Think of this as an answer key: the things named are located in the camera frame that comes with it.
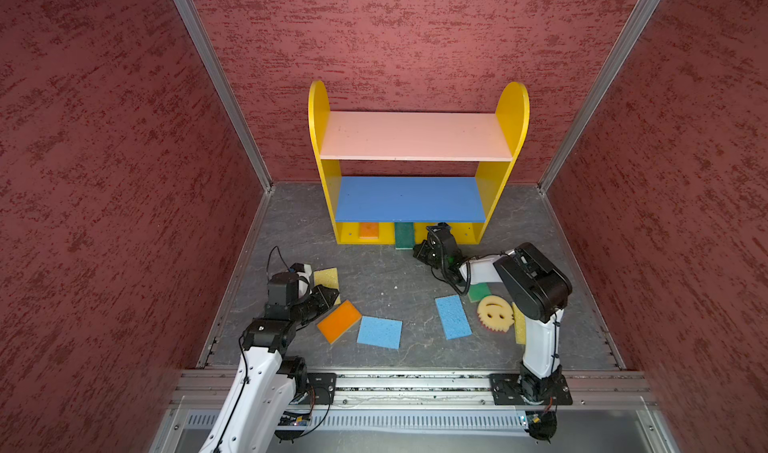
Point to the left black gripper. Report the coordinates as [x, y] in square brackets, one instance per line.
[325, 303]

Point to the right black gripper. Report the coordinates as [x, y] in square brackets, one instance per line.
[421, 254]

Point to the yellow sponge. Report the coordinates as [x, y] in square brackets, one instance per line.
[327, 277]

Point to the orange sponge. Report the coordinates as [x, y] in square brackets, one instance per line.
[339, 321]

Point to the dark green sponge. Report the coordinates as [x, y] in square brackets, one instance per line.
[404, 235]

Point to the bright green sponge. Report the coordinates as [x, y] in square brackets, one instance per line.
[478, 292]

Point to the tan orange-backed sponge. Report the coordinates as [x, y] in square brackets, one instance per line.
[369, 231]

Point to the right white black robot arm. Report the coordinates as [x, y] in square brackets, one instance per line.
[537, 289]

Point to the yellow sponge near right arm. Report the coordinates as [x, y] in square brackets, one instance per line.
[519, 325]

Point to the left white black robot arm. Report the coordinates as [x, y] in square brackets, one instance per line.
[267, 381]

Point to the yellow shelf with coloured boards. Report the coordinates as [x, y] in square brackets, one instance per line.
[491, 140]

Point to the light blue sponge left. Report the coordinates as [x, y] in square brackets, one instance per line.
[380, 332]

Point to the light blue sponge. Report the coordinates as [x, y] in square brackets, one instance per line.
[453, 317]
[380, 332]

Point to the light blue sponge right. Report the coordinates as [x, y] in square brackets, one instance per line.
[453, 317]

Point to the round smiley face sponge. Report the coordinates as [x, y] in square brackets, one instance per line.
[495, 314]

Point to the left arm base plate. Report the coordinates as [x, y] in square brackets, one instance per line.
[315, 388]

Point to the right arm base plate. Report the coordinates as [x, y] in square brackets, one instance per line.
[528, 390]

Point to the aluminium mounting rail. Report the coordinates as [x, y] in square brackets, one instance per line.
[431, 389]

